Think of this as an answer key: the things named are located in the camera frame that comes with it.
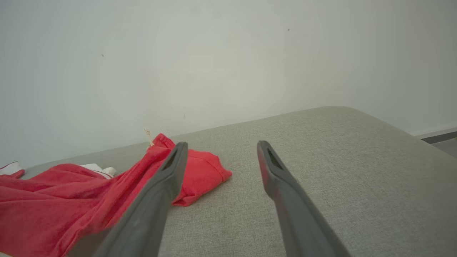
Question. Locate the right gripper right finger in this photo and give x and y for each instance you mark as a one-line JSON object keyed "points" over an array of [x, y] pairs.
{"points": [[296, 214]]}

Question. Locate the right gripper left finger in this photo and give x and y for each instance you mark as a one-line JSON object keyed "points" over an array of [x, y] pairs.
{"points": [[150, 210]]}

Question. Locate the red basketball jersey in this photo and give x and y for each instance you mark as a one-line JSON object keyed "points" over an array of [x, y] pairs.
{"points": [[53, 207]]}

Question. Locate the red white basketball shorts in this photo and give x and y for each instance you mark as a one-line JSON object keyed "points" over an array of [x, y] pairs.
{"points": [[10, 169]]}

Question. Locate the grey fabric sofa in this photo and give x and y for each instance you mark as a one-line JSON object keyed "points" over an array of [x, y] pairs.
{"points": [[321, 171]]}

